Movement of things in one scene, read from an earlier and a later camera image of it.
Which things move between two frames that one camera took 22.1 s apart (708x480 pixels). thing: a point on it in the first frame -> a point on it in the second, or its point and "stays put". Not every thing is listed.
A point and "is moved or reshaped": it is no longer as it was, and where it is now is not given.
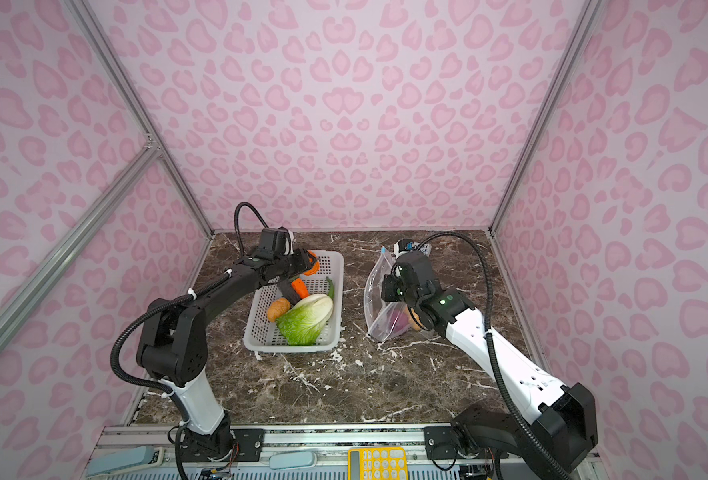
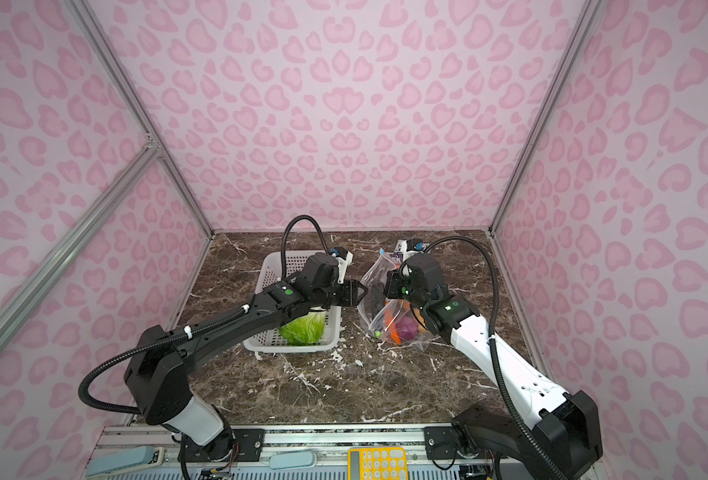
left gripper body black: x=292 y=265 -> x=346 y=293
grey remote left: x=115 y=461 stays put
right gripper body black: x=396 y=289 stays put
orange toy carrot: x=300 y=288 is moved or reshaped
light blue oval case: x=293 y=460 stays put
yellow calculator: x=378 y=463 stays put
